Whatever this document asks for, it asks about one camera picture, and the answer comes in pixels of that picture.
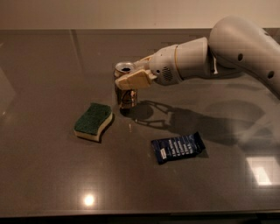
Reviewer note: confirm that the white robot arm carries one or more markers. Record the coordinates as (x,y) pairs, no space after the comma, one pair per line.
(235,45)

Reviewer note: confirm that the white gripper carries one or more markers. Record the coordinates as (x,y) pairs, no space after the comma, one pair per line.
(164,66)

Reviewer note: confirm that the orange soda can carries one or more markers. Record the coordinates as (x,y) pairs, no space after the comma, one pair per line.
(126,99)

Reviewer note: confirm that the green and yellow sponge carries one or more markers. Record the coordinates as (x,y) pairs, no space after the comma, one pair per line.
(93,122)

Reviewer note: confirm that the dark blue snack wrapper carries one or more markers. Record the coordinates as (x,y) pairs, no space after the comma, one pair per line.
(178,147)

